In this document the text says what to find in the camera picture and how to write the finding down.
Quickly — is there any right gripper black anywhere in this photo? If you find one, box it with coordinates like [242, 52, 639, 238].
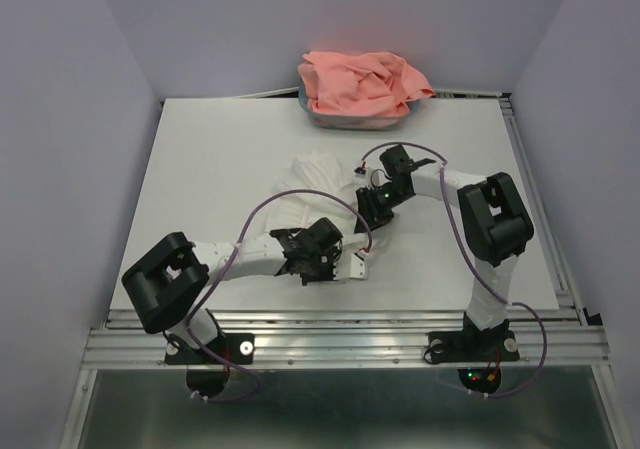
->
[353, 182, 412, 237]

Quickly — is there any white pleated skirt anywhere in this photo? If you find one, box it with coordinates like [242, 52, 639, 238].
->
[265, 151, 368, 250]

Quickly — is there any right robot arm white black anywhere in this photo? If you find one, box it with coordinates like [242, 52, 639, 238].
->
[354, 142, 534, 359]

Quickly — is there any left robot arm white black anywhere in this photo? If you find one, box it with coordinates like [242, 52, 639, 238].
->
[121, 218, 342, 363]

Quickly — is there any grey fabric basket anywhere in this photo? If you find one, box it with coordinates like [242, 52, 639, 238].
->
[298, 85, 420, 131]

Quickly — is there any pink skirt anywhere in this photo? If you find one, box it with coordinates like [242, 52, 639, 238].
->
[298, 51, 435, 117]

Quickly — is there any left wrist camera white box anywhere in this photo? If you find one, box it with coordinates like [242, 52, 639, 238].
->
[333, 251, 369, 281]

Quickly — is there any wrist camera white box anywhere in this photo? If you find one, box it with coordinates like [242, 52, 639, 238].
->
[333, 251, 369, 281]
[352, 165, 381, 189]

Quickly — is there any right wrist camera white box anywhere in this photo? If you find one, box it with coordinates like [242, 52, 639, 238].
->
[352, 165, 381, 189]

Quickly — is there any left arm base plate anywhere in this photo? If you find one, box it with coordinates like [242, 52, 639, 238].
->
[163, 332, 263, 404]

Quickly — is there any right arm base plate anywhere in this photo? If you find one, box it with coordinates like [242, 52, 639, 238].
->
[422, 328, 520, 398]

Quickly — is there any aluminium frame rail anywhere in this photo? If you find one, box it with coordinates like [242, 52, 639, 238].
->
[63, 97, 632, 448]

